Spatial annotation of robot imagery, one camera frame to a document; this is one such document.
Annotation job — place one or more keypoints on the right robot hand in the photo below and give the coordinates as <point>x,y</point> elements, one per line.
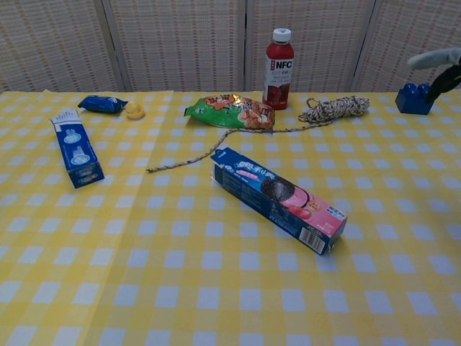
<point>432,58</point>

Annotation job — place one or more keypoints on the Oreo cookie pack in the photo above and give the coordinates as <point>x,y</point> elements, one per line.
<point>273,196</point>

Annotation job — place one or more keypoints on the blue and white carton box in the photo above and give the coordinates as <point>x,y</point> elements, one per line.
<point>77,155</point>

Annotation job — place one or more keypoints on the blue building block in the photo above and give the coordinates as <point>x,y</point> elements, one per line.
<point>410,99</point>

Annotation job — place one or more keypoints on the red juice bottle white cap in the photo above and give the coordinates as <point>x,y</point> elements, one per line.
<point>277,72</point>

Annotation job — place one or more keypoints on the green chips bag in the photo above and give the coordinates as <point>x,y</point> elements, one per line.
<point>223,111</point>

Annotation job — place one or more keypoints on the beige woven folding screen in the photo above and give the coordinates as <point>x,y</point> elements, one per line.
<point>180,43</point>

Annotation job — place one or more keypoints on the yellow round toy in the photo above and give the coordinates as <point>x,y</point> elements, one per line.
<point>134,110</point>

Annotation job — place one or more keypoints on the yellow checkered tablecloth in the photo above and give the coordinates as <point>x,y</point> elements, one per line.
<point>180,270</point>

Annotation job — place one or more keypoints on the blue snack packet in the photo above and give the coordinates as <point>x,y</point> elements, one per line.
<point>101,104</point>

